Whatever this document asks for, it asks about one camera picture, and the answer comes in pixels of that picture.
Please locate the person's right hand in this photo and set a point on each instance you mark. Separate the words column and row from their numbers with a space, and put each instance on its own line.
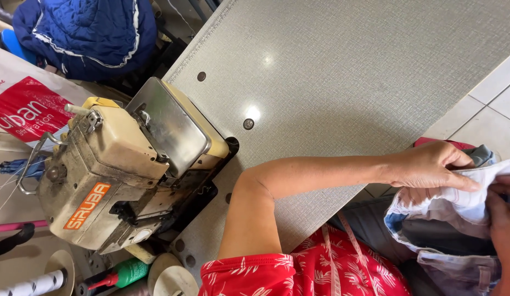
column 504, row 218

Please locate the person's left hand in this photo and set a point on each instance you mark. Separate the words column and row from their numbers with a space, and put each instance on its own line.
column 419, row 164

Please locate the person's right fingers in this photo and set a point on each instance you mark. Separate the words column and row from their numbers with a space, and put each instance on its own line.
column 506, row 185

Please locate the faded white blue denim garment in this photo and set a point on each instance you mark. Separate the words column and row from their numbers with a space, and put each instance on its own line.
column 448, row 218

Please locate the red stool seat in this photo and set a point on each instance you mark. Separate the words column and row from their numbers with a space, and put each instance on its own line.
column 440, row 143

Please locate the pink measuring tape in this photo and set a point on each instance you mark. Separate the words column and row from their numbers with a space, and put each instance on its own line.
column 335, row 267

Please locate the red floral shirt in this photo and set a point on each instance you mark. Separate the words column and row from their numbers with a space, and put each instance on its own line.
column 304, row 271

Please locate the cream thread cone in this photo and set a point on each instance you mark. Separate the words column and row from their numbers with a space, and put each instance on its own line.
column 172, row 277

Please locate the beige overlock sewing machine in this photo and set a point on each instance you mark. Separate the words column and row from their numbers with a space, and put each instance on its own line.
column 115, row 164

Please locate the green oil bottle red nozzle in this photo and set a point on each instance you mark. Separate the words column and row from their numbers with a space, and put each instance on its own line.
column 123, row 274

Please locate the blue quilted jacket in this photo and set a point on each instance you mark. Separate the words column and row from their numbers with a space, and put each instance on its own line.
column 86, row 35

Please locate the white striped thread tube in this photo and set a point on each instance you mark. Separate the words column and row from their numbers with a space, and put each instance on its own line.
column 32, row 285

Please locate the red and white plastic bag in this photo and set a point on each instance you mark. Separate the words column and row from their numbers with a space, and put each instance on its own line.
column 28, row 102

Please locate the pink rod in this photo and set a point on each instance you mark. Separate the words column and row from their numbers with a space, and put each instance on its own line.
column 16, row 226

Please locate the blue plastic chair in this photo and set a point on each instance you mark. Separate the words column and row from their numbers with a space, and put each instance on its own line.
column 14, row 45

